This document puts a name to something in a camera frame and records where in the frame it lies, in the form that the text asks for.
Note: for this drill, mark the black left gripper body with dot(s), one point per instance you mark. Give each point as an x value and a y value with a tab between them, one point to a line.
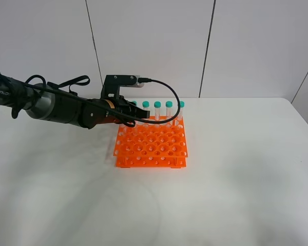
110	96

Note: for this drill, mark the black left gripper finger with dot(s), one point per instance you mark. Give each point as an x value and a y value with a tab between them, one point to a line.
137	112

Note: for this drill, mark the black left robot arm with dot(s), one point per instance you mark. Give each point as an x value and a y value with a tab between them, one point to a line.
47	101

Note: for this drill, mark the orange test tube rack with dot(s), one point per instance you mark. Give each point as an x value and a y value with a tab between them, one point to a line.
149	146

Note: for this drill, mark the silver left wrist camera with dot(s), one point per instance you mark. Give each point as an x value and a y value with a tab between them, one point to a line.
138	84

